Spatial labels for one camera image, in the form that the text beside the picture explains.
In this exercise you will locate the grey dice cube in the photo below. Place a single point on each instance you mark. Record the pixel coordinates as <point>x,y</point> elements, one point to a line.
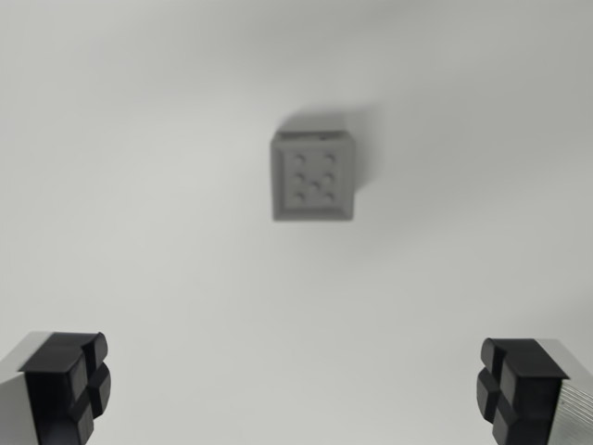
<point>315,178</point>

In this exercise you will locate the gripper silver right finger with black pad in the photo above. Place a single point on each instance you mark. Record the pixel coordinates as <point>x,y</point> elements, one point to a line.
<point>528,394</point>

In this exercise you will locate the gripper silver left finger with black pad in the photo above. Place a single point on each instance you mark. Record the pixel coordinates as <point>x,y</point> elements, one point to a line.
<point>55,394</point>

